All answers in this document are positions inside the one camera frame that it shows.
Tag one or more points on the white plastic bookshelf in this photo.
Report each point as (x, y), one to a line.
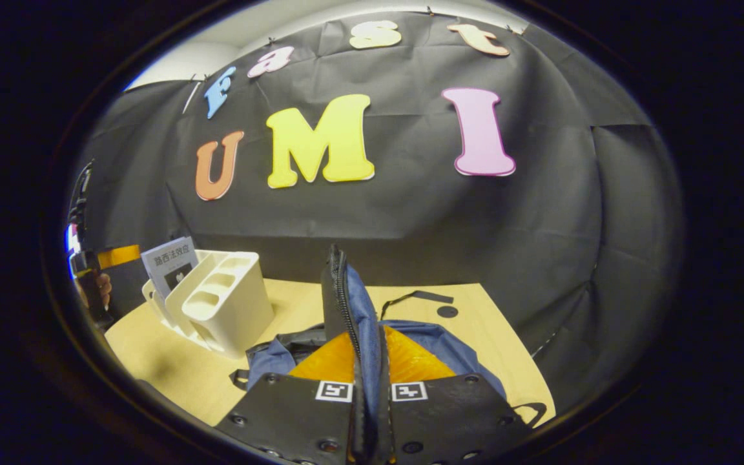
(230, 310)

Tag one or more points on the dark stand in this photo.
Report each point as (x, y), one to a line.
(80, 194)

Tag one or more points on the blue schoolbag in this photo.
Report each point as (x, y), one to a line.
(362, 316)

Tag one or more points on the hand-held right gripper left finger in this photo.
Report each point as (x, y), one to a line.
(288, 420)

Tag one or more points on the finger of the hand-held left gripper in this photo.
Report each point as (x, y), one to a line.
(120, 256)

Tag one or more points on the grey-blue cover book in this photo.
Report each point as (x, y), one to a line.
(168, 261)

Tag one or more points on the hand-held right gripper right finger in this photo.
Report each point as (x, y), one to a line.
(449, 420)

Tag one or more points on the small black disc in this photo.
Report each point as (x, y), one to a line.
(447, 311)

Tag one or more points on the computer monitor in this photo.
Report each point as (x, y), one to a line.
(71, 242)

